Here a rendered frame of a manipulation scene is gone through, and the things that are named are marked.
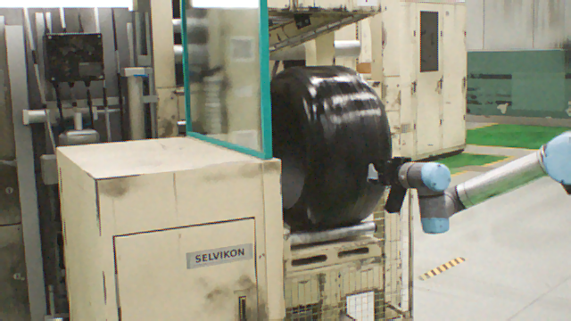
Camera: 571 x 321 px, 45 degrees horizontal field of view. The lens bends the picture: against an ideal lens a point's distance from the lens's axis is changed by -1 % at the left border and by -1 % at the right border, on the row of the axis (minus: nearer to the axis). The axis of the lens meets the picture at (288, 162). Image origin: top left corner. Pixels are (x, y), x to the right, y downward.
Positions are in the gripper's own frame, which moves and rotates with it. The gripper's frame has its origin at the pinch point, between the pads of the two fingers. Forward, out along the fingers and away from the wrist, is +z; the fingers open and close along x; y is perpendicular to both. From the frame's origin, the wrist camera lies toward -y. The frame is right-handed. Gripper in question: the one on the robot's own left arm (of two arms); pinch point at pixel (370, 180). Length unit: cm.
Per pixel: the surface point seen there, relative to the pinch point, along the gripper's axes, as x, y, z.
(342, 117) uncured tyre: 8.0, 20.3, 1.0
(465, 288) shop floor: -163, -91, 160
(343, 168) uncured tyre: 9.3, 4.4, 0.0
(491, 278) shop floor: -190, -90, 166
